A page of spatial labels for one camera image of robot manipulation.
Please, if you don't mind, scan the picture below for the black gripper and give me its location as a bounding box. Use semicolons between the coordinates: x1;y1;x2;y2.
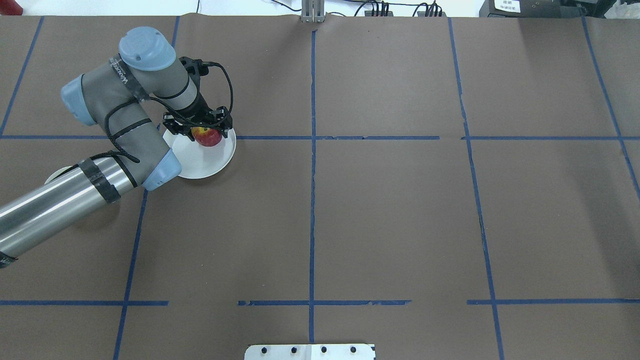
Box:
162;92;233;139

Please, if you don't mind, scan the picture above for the red yellow apple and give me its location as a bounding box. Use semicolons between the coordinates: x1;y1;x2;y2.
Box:
190;127;223;147

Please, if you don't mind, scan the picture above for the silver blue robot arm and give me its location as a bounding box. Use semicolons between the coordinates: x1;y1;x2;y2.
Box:
1;26;234;269

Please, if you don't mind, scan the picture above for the white plate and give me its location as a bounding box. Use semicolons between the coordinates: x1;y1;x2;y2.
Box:
162;129;237;179

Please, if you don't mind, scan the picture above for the white bowl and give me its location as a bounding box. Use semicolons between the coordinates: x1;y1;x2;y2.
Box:
45;166;74;185

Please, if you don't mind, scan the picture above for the black box with label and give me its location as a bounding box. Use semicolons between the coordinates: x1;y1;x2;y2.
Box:
478;0;584;19

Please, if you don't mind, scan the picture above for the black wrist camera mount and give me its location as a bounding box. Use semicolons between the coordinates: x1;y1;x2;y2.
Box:
178;56;214;82

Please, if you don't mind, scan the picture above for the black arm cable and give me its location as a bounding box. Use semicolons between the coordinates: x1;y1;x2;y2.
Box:
102;61;235;163

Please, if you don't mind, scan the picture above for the aluminium frame post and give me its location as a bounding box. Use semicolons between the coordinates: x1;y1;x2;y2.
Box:
301;0;327;23

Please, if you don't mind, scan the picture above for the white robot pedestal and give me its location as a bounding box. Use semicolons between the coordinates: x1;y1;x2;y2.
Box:
244;343;377;360

